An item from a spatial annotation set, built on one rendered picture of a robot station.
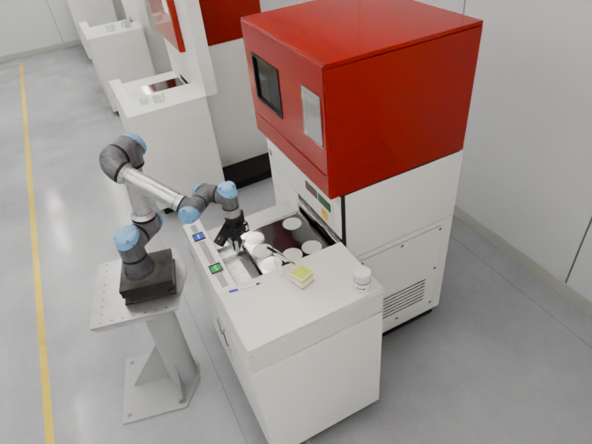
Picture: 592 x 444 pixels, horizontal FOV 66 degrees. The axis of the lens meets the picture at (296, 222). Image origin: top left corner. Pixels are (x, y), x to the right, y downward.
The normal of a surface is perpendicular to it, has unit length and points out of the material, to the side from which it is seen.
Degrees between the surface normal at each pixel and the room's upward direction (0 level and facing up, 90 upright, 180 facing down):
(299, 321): 0
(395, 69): 90
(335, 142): 90
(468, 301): 0
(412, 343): 0
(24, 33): 90
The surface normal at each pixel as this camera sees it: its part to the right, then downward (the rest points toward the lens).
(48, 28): 0.45, 0.53
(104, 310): -0.09, -0.77
